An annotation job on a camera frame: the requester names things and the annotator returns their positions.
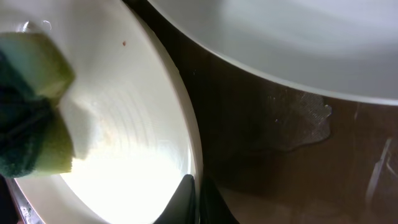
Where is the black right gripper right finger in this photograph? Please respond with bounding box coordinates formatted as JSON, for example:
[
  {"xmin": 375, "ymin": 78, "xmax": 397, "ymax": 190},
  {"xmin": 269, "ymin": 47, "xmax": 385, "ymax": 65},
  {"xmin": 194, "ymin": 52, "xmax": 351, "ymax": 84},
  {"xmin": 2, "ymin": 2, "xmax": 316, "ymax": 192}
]
[{"xmin": 200, "ymin": 177, "xmax": 239, "ymax": 224}]

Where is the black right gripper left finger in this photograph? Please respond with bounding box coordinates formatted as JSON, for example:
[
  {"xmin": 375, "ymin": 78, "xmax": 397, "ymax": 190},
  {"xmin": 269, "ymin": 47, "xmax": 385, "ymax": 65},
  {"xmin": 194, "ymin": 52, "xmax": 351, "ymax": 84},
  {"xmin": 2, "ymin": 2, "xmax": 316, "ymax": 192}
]
[{"xmin": 154, "ymin": 174, "xmax": 196, "ymax": 224}]

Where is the white cream plate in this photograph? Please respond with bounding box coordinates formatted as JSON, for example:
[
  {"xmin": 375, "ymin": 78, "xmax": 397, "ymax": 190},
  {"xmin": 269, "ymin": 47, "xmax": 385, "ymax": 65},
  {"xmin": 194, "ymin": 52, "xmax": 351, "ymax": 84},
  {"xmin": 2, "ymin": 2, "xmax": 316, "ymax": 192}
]
[{"xmin": 1, "ymin": 0, "xmax": 202, "ymax": 223}]

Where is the green yellow sponge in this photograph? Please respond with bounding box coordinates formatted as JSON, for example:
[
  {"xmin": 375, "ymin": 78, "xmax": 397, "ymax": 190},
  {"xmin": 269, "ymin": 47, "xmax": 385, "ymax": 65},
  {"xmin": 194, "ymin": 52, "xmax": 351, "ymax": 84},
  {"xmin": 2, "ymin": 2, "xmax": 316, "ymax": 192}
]
[{"xmin": 1, "ymin": 32, "xmax": 75, "ymax": 178}]

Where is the brown serving tray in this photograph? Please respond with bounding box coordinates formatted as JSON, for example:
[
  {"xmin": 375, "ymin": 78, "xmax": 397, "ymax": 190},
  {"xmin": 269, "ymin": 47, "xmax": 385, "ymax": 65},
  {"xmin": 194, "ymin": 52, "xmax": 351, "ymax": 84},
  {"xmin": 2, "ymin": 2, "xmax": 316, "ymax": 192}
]
[{"xmin": 122, "ymin": 1, "xmax": 397, "ymax": 223}]

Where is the light blue-grey plate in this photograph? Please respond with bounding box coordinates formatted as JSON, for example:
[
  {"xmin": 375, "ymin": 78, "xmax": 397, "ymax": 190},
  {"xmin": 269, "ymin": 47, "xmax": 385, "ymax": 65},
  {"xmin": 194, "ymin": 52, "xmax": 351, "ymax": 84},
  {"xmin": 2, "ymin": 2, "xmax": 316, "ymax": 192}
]
[{"xmin": 150, "ymin": 0, "xmax": 397, "ymax": 105}]

